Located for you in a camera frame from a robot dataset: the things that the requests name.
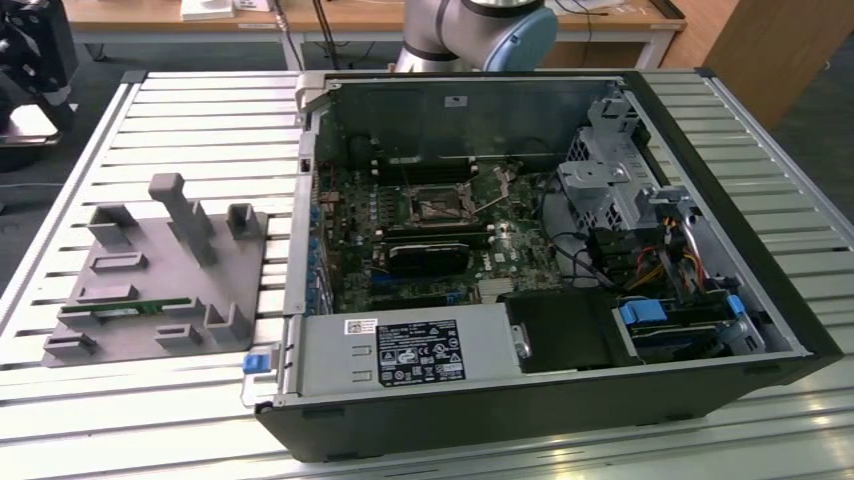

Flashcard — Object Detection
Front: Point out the thin wire locking lever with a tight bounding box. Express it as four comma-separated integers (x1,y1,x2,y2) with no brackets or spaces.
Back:
466,192,514,220

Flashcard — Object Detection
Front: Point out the green RAM stick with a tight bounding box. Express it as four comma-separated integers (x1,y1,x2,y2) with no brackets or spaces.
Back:
58,298,196,319

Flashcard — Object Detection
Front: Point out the CPU socket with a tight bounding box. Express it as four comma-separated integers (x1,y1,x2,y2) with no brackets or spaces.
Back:
406,184,478,224

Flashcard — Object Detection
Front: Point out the black RAM slot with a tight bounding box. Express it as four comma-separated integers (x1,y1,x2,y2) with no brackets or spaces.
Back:
382,226,492,238
373,157,478,171
376,169,478,184
382,235,493,247

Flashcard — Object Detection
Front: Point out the black expansion slot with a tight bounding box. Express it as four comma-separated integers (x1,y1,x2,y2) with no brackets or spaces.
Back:
369,294,456,309

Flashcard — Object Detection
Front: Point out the hard disk in blue carrier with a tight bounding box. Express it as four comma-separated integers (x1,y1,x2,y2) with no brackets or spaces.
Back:
612,294,745,352

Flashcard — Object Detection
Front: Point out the green motherboard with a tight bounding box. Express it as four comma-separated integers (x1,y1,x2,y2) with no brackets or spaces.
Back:
312,158,576,314

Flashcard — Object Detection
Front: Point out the white box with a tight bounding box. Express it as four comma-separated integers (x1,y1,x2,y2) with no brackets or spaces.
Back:
178,0,238,22

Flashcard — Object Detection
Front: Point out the wooden desk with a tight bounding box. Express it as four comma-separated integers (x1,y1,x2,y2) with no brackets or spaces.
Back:
62,0,688,71

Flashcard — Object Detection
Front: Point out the black open PC case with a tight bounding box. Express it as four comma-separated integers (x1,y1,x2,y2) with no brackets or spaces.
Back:
252,68,843,464

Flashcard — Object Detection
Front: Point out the wooden cabinet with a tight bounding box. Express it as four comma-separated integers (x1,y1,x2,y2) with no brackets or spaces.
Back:
701,0,854,132

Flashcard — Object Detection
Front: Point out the yellow red wire bundle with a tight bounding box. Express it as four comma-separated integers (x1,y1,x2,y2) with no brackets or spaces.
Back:
625,248,705,292

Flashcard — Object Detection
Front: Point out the black wire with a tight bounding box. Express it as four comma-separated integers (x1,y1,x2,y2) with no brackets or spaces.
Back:
537,179,616,290

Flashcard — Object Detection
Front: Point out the silver chipset heatsink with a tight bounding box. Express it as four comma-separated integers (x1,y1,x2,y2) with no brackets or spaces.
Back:
474,279,518,304

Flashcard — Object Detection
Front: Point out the black equipment stand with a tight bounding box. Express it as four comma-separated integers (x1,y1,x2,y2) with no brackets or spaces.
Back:
0,0,82,147

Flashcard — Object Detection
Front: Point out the black plastic shroud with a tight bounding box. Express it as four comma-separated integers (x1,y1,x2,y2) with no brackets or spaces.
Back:
502,289,625,376

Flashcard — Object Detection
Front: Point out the grey power supply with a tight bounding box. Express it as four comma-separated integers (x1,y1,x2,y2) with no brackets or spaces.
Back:
284,304,522,397

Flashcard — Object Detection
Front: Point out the metal disk bay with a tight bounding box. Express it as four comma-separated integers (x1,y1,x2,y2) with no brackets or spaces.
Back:
556,97,669,242

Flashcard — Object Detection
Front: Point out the metal socket cover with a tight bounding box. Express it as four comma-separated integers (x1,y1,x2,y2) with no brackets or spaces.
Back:
477,164,528,211

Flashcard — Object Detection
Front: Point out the grey plastic parts rack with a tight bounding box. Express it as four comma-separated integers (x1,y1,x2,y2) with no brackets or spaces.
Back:
39,172,269,370

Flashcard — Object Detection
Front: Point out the black graphics card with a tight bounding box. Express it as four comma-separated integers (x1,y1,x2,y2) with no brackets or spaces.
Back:
384,242,472,277

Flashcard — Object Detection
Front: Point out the blue case latch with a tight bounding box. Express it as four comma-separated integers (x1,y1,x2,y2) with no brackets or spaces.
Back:
241,351,278,377

